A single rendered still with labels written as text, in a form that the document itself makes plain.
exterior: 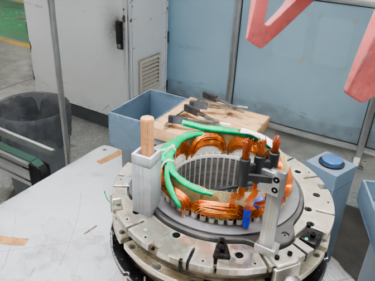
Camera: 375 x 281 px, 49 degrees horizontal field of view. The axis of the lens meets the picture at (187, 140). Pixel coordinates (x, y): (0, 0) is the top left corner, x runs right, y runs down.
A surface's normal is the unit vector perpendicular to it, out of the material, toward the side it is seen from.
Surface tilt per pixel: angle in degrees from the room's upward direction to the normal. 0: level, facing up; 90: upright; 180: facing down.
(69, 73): 90
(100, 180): 0
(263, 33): 90
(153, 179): 90
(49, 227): 0
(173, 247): 0
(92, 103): 89
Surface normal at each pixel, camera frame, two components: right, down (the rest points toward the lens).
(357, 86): 0.28, 0.59
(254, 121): 0.04, -0.88
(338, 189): 0.62, 0.40
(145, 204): -0.43, 0.41
